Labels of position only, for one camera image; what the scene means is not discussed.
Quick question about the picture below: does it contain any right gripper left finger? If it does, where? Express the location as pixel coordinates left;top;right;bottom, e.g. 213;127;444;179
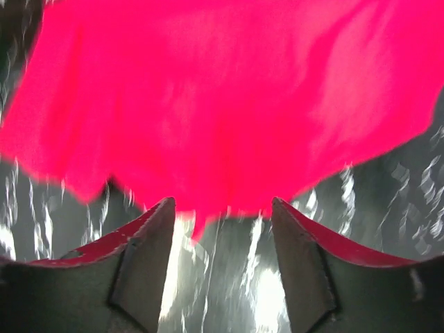
1;198;176;332

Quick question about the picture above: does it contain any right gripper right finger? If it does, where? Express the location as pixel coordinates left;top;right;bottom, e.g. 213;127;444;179
271;198;443;332

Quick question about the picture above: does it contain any red t-shirt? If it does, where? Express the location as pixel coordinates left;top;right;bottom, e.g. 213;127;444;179
1;1;443;232

